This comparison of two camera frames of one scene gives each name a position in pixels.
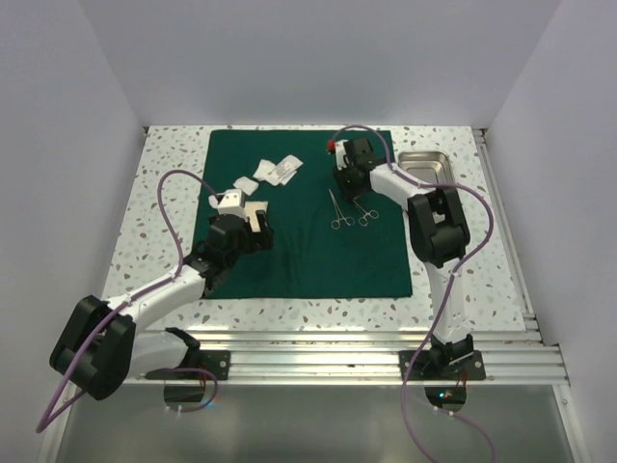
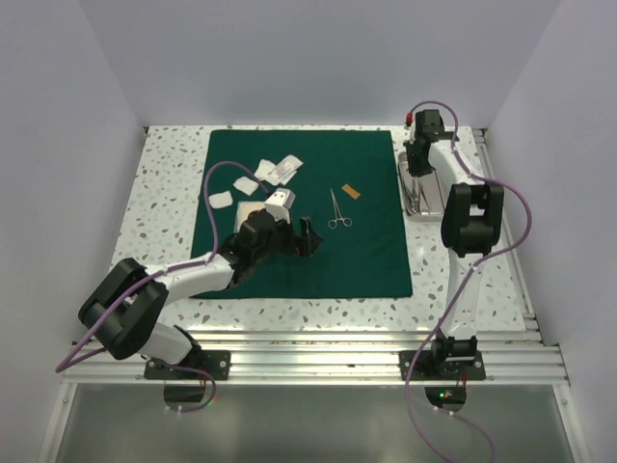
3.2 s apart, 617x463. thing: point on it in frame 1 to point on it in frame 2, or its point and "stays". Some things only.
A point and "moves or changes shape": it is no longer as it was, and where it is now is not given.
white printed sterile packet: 284,171 stays
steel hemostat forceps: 373,214 moves or changes shape
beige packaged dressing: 251,207 stays
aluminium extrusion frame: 530,356 stays
